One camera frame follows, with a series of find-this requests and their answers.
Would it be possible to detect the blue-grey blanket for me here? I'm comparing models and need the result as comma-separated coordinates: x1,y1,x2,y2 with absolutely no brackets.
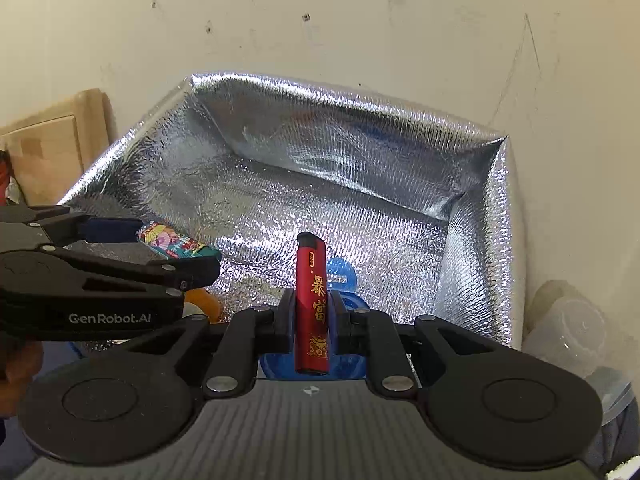
582,395,638,478

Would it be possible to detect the colourful snack packet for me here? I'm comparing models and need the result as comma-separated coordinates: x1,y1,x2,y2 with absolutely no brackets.
137,222,219,262

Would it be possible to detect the blue lidded plastic container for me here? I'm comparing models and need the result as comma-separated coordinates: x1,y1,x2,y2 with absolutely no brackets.
257,257,370,382

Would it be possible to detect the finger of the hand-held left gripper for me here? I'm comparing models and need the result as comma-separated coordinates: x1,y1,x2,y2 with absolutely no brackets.
47,241,222,293
30,204,147,252

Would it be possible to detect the red lighter gold print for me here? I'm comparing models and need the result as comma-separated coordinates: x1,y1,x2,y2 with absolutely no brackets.
295,232,332,376

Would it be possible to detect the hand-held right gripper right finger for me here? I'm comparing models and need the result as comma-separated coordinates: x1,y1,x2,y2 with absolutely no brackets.
329,289,507,397

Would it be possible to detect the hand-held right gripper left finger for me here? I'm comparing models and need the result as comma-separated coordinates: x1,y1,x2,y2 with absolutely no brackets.
112,287,297,401

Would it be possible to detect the silver insulated bag blue trim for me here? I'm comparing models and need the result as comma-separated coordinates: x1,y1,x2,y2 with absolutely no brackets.
60,72,526,356

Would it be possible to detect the person's left hand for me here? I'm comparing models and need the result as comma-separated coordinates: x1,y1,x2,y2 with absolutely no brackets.
0,341,45,417

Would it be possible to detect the orange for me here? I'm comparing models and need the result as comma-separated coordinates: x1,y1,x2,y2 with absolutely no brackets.
184,287,224,325

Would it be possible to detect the clear plastic container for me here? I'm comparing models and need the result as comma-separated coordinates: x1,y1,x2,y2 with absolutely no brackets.
522,280,637,428

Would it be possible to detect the wooden headboard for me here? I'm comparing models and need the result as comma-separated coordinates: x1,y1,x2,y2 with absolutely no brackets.
0,89,117,207

